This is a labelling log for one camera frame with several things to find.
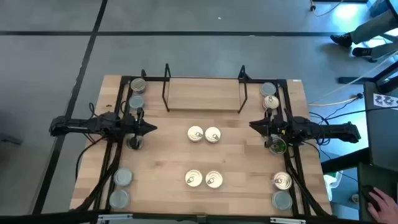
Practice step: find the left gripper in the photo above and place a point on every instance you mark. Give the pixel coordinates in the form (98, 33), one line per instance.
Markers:
(136, 126)

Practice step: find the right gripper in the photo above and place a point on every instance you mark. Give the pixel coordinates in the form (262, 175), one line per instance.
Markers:
(276, 127)

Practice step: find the blue label gold tuna can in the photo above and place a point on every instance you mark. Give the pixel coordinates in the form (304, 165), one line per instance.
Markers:
(138, 85)
(282, 180)
(280, 147)
(128, 143)
(270, 102)
(193, 178)
(214, 179)
(195, 133)
(212, 134)

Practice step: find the green label silver tuna can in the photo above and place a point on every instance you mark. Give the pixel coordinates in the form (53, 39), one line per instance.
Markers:
(282, 200)
(123, 177)
(268, 89)
(119, 199)
(136, 101)

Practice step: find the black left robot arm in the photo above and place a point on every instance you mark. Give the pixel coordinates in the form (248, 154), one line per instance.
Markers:
(77, 124)

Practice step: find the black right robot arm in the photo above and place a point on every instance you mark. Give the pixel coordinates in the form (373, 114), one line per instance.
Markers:
(335, 130)

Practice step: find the white plastic bag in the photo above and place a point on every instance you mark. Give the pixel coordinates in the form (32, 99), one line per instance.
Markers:
(331, 183)

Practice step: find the black desk leg bar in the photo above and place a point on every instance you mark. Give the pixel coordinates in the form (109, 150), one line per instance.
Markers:
(345, 160)

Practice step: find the person's shoe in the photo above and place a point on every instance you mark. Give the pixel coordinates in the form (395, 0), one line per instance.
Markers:
(341, 40)
(362, 51)

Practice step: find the small white round object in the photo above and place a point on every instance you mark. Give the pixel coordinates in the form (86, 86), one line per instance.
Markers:
(355, 198)

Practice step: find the dark grey desk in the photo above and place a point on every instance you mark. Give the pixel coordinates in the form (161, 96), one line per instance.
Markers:
(382, 140)

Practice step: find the black computer mouse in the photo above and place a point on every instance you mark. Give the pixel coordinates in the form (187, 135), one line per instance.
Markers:
(367, 191)

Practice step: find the white sticker black marks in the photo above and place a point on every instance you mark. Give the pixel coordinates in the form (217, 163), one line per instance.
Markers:
(385, 100)

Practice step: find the black desk stand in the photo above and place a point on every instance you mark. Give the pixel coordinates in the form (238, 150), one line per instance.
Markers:
(385, 77)

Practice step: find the black crossbar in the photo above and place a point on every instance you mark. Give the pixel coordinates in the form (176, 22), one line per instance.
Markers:
(46, 220)

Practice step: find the person's hand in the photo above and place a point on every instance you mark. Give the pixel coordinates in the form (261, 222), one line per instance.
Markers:
(384, 207)

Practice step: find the person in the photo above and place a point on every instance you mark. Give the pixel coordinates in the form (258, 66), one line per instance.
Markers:
(373, 29)

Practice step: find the black metal rig frame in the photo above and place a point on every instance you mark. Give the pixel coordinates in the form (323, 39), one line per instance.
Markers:
(154, 78)

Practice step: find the silver metal bracket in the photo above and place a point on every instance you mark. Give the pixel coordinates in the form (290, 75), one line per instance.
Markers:
(113, 216)
(287, 220)

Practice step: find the grey floor bracket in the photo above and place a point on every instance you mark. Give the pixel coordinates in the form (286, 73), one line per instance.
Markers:
(11, 139)

